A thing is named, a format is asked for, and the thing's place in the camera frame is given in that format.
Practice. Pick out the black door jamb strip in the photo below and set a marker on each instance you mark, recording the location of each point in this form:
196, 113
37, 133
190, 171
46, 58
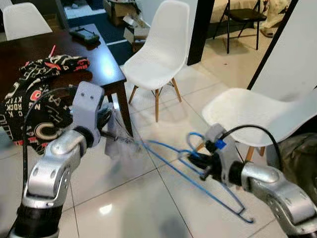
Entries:
272, 47

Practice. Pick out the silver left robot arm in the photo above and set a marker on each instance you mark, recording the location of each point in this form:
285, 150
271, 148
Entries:
49, 173

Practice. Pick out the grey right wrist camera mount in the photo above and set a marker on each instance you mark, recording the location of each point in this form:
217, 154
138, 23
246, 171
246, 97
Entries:
215, 133

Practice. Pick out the olive green fabric bag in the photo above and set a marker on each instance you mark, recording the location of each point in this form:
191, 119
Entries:
302, 163

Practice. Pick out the floral bedding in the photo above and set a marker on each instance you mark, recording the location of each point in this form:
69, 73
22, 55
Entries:
275, 17

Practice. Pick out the open cardboard box white contents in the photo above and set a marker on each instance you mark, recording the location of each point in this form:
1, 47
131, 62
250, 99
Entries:
136, 34

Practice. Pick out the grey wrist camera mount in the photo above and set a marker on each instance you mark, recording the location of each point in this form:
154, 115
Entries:
88, 106
215, 133

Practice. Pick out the dark blue floor mat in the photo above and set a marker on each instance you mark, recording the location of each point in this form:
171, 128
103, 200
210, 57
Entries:
110, 32

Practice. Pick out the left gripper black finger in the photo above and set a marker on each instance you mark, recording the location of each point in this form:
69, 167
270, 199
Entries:
121, 137

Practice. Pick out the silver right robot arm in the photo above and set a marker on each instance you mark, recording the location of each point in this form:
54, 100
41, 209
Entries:
277, 191

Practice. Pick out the blue plastic hanger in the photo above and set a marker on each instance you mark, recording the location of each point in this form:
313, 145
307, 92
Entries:
228, 202

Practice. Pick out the black handheld controller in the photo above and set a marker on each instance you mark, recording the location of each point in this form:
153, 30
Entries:
84, 35

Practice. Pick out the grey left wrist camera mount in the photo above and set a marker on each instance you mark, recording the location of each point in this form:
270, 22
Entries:
88, 106

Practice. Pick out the black folding chair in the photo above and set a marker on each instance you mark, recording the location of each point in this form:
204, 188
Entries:
245, 14

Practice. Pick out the black red patterned shirt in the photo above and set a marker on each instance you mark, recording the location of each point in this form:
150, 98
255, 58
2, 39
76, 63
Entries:
29, 114

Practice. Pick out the red pen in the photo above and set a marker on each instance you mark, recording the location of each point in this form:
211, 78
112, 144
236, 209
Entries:
52, 50

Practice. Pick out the large brown cardboard box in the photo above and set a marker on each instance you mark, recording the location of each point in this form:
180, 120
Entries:
119, 11

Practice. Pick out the dark wooden table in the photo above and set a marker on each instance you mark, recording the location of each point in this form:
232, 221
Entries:
104, 64

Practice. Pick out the black door panel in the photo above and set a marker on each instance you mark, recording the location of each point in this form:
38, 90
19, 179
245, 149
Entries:
198, 34

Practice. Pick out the light grey printed underwear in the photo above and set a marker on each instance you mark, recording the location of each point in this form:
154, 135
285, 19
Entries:
121, 148

